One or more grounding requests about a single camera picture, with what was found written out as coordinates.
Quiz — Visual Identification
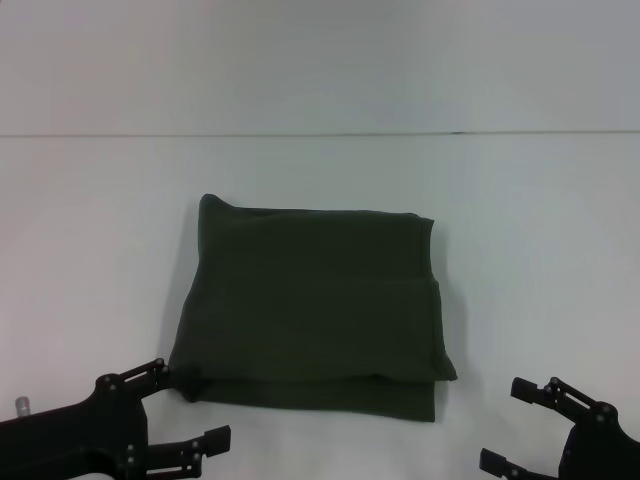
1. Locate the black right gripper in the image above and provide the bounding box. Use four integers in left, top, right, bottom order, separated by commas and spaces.
478, 376, 640, 480

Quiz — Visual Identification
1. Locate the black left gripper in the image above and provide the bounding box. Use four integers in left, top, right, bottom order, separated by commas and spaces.
0, 356, 233, 480

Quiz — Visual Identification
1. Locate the dark green shirt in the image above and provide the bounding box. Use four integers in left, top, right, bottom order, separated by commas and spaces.
167, 193, 459, 425

